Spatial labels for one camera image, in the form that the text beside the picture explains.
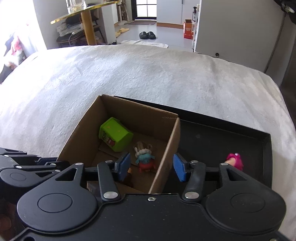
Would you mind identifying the round gold-edged table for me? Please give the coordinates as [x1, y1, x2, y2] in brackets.
[50, 1, 118, 46]

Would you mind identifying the white bed blanket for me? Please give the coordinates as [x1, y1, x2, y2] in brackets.
[1, 45, 295, 240]

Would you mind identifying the black slippers pair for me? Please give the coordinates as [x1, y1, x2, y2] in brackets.
[139, 31, 156, 40]

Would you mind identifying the green hexagonal box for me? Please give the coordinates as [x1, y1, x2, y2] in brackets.
[98, 118, 133, 152]

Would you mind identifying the pink haired figurine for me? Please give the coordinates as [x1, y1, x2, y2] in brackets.
[225, 153, 244, 171]

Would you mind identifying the clear glass jar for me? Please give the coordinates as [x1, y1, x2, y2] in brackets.
[65, 0, 87, 14]

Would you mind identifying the black tray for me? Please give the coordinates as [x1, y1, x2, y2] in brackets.
[118, 100, 273, 194]

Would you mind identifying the white cabinet wall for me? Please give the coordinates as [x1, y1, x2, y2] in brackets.
[194, 1, 295, 73]

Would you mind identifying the brown cardboard box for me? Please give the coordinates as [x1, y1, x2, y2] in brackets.
[58, 95, 181, 194]

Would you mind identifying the orange cardboard box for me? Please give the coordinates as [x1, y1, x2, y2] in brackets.
[183, 19, 194, 40]

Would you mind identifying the blue and red figurine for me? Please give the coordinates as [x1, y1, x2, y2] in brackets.
[134, 141, 156, 173]

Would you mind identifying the white floor towel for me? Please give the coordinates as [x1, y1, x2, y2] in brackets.
[120, 40, 169, 49]

